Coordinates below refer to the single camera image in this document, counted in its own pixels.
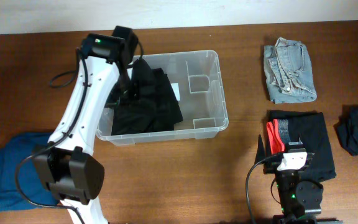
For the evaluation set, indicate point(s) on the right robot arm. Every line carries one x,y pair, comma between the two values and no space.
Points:
300,200

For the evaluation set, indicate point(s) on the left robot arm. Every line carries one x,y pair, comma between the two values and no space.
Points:
66,166

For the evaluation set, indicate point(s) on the light blue folded jeans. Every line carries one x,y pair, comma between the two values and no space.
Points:
288,71

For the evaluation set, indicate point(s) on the white label in container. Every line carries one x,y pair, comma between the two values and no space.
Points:
176,90

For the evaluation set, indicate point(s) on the blue folded garment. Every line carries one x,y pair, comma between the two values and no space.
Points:
17,149

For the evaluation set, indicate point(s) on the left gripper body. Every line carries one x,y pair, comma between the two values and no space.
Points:
117,97

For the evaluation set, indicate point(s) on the clear plastic storage container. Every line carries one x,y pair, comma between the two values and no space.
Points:
202,101

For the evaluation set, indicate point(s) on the black garment with red waistband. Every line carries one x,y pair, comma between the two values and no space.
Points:
310,129

